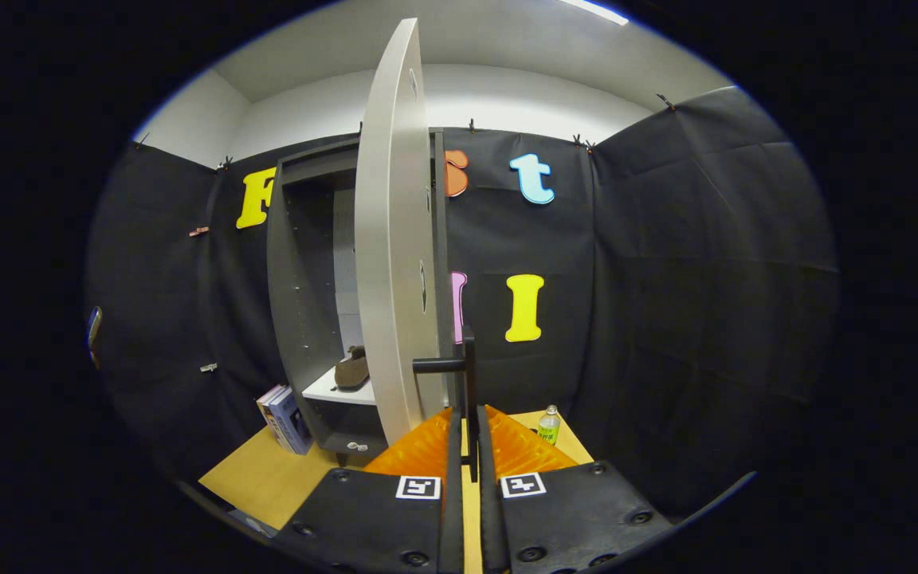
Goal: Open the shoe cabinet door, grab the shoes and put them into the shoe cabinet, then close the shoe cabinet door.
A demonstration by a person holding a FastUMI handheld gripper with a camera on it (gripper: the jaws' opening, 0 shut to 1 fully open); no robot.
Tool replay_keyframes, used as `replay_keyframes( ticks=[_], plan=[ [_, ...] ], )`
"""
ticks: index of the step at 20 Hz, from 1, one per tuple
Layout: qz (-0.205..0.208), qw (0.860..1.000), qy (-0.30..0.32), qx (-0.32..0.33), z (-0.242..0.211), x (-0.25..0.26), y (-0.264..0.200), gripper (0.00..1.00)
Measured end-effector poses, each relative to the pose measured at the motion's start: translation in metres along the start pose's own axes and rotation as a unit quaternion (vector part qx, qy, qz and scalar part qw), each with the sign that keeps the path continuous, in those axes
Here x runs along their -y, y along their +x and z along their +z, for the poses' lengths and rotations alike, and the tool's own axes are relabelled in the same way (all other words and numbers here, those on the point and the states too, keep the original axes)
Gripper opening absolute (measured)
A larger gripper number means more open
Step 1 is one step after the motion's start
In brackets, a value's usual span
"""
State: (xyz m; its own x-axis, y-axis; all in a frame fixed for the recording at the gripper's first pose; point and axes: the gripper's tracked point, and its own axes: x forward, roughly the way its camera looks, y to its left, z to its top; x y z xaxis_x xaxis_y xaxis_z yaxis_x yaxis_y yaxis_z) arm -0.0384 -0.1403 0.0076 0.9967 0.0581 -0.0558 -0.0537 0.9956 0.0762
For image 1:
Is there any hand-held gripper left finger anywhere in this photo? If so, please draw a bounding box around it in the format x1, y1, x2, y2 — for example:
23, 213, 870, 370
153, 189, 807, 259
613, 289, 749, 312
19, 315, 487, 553
272, 407, 466, 574

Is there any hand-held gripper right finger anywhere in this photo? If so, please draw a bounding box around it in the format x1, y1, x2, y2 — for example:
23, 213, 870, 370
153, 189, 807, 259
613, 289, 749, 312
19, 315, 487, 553
475, 404, 675, 574

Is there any black cabinet door handle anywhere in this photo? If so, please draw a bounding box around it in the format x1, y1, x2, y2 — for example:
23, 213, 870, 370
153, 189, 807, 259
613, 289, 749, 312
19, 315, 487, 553
413, 325, 480, 483

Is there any brown fuzzy shoe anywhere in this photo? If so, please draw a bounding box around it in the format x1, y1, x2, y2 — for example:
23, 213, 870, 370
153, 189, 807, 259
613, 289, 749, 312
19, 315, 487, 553
334, 345, 371, 390

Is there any grey shoe cabinet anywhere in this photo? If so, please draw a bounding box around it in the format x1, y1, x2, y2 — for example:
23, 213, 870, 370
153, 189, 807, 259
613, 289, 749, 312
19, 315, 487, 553
266, 130, 453, 467

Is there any beige shoe cabinet door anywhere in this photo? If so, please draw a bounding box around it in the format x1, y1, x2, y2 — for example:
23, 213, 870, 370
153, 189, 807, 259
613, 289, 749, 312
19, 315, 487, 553
354, 18, 452, 447

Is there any black backdrop cloth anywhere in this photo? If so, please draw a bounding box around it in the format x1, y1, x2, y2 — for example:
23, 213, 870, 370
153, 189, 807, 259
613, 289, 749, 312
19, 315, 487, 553
84, 86, 841, 519

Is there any long ceiling light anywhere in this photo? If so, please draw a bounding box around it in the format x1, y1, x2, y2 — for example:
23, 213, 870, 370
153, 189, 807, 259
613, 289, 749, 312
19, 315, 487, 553
563, 0, 630, 26

